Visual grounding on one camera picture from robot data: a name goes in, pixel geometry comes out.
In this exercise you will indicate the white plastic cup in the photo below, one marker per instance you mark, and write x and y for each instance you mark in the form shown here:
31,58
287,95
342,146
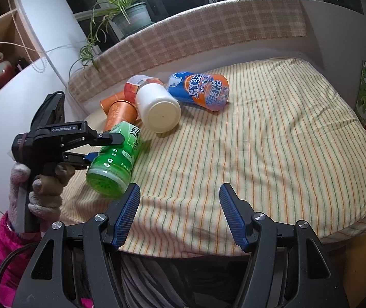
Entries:
160,112

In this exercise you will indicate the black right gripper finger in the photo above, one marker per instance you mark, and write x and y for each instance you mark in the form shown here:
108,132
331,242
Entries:
104,139

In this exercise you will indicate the blue orange printed cup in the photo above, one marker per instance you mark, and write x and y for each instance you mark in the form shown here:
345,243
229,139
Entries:
210,91

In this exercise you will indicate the plain orange cup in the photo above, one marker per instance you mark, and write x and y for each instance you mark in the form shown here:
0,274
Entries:
108,102

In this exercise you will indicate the green plastic cup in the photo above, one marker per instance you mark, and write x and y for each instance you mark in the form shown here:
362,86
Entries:
110,172

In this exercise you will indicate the gloved left hand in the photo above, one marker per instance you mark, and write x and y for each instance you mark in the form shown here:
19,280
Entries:
45,199

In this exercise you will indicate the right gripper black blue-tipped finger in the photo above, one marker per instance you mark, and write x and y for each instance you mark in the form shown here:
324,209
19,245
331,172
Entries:
79,161

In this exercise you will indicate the beige plaid sofa throw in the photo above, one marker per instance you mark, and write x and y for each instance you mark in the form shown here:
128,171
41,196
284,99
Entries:
185,34

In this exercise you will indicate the grey folded blanket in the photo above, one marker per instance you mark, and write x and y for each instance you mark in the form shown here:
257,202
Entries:
208,281

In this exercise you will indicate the pink sleeve forearm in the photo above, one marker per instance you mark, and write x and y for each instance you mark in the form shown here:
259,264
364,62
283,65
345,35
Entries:
9,243

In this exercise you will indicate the orange gold patterned cup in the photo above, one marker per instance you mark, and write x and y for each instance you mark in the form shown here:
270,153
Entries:
120,111

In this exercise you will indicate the striped yellow cushion cover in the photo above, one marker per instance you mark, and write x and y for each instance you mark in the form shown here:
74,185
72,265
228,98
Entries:
287,143

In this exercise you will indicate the red white paper cup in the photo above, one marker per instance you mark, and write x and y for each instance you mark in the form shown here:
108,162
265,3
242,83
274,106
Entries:
134,83

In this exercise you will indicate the spider plant in pot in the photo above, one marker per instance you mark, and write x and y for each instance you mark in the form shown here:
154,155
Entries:
106,21

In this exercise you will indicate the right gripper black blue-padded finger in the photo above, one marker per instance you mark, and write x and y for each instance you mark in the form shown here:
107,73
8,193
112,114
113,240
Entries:
77,265
309,277

